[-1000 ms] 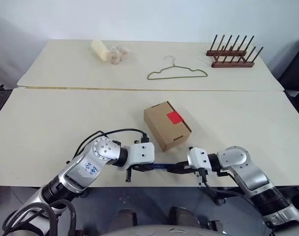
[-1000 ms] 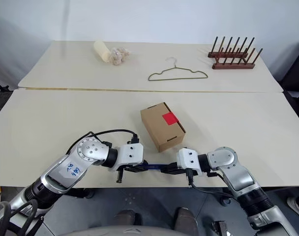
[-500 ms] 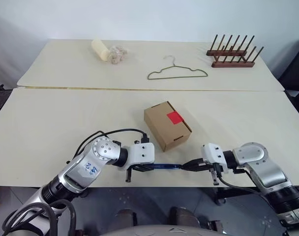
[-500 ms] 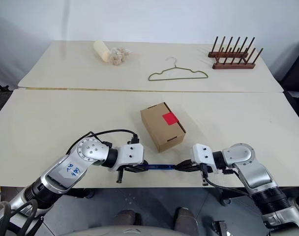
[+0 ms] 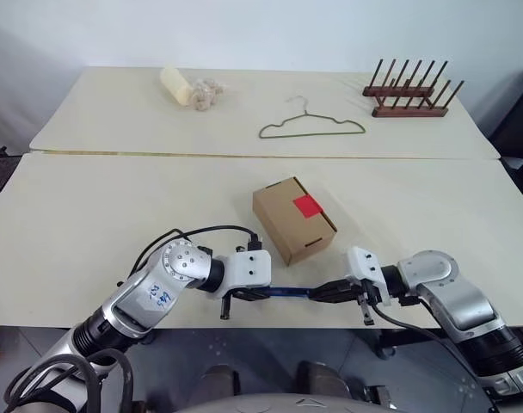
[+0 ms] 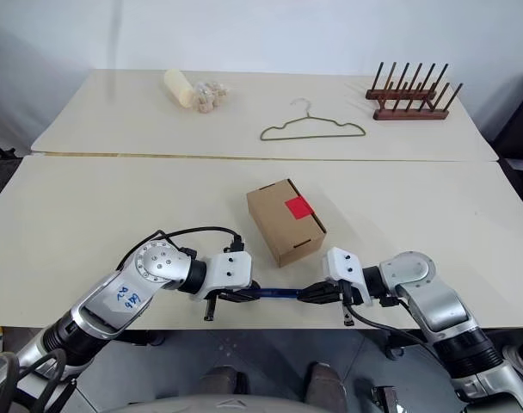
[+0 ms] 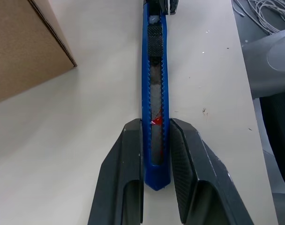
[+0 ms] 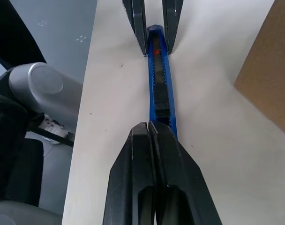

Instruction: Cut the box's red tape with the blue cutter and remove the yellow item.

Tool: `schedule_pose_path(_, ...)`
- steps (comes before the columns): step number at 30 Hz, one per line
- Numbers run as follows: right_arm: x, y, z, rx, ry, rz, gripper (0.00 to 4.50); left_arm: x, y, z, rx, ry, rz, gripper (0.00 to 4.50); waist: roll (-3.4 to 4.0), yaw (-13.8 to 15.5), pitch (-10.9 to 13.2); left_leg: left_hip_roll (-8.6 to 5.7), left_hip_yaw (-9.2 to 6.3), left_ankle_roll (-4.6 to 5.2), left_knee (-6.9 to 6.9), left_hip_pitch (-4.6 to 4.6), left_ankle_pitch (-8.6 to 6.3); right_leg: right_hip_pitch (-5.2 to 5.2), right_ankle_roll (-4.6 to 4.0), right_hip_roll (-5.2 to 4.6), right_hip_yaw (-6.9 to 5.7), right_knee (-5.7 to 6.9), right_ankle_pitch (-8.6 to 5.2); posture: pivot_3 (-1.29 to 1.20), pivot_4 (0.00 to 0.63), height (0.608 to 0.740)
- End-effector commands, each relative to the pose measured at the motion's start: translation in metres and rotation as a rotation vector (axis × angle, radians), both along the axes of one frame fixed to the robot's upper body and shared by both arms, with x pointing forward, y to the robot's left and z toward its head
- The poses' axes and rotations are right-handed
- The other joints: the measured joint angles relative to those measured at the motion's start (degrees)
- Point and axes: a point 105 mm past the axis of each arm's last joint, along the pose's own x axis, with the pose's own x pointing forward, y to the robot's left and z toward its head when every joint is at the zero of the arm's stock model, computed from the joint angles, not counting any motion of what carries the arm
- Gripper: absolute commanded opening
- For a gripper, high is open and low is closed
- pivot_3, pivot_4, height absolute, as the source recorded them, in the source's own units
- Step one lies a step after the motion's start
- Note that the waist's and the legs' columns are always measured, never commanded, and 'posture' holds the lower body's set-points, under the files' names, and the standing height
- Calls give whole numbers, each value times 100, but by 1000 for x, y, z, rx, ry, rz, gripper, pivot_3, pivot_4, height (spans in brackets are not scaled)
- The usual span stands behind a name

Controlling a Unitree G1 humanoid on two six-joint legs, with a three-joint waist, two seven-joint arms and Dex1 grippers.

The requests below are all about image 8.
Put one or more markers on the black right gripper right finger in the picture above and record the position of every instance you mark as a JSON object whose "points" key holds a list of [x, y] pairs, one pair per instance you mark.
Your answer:
{"points": [[180, 178]]}

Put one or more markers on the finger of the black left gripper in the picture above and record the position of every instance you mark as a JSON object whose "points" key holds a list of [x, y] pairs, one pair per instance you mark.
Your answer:
{"points": [[171, 23], [137, 21]]}

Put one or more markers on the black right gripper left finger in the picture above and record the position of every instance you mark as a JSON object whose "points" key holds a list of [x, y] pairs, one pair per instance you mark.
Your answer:
{"points": [[130, 175]]}

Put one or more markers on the blue box cutter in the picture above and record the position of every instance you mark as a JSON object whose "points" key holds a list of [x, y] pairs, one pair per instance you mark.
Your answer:
{"points": [[171, 98]]}

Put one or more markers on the brown cardboard box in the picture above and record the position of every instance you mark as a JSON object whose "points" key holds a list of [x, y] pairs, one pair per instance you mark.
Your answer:
{"points": [[269, 82]]}

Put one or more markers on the silver robot body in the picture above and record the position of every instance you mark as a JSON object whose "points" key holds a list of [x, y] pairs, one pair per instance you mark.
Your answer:
{"points": [[44, 89]]}

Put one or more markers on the black slanted bar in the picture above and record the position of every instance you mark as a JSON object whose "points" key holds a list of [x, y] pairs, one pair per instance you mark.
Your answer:
{"points": [[18, 30]]}

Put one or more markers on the dark rounded shape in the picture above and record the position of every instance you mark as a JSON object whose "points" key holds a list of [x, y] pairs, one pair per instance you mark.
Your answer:
{"points": [[9, 145]]}

